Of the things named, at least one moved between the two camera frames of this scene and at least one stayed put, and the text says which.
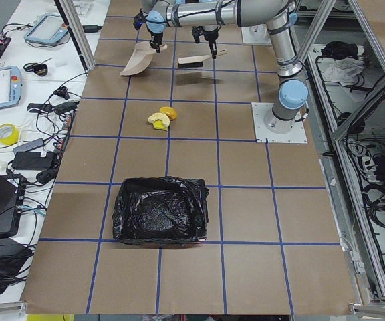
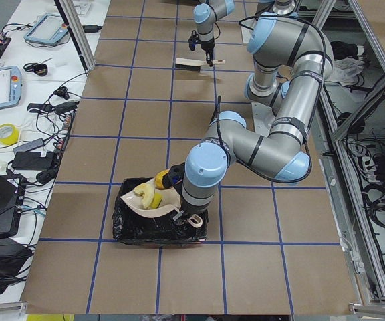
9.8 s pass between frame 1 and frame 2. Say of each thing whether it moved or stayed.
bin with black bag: stayed
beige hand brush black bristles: moved
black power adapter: stayed
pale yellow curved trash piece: moved
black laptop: stayed
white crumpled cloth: stayed
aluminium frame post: stayed
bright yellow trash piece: moved
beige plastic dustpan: moved
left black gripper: moved
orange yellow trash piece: moved
